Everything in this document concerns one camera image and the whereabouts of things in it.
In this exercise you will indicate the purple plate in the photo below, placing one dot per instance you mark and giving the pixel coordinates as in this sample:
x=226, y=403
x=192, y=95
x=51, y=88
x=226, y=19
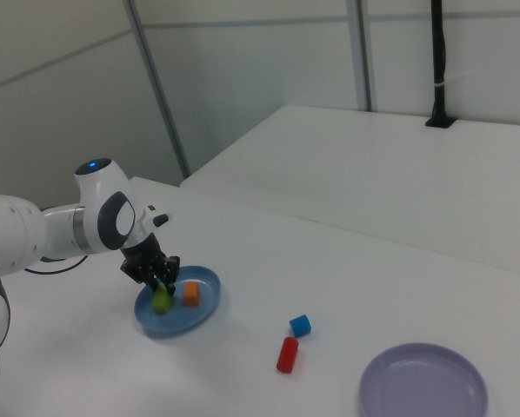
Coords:
x=421, y=386

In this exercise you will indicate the blue plate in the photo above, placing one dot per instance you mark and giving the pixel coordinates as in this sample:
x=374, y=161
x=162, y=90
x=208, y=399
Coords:
x=186, y=319

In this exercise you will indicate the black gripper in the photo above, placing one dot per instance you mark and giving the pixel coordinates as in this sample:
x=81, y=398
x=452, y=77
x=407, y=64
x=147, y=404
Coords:
x=143, y=254

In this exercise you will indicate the red cylinder block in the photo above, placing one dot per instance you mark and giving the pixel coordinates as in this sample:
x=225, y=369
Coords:
x=287, y=356

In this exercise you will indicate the green block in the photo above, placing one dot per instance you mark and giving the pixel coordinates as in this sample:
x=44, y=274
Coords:
x=161, y=304

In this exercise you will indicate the grey partition post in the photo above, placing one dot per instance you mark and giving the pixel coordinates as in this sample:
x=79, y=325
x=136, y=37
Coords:
x=155, y=87
x=365, y=52

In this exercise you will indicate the orange block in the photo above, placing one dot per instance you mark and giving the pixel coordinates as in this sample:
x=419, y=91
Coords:
x=191, y=295

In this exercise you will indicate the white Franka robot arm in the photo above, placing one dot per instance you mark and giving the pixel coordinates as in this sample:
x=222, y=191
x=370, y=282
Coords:
x=99, y=187

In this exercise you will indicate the black pole mount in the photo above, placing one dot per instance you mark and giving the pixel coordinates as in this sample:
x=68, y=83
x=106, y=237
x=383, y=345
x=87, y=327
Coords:
x=437, y=65

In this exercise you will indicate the blue block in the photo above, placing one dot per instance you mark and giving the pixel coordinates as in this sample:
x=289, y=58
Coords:
x=300, y=326

